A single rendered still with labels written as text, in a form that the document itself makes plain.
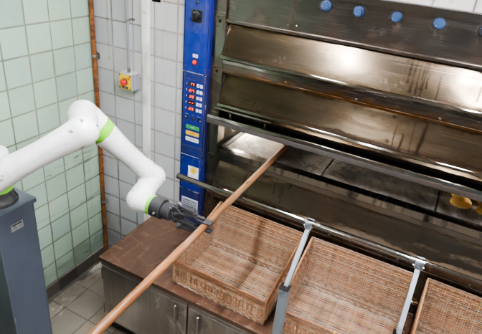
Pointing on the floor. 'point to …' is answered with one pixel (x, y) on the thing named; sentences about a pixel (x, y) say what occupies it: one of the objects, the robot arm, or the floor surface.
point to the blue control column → (197, 32)
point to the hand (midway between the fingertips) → (204, 225)
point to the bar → (303, 247)
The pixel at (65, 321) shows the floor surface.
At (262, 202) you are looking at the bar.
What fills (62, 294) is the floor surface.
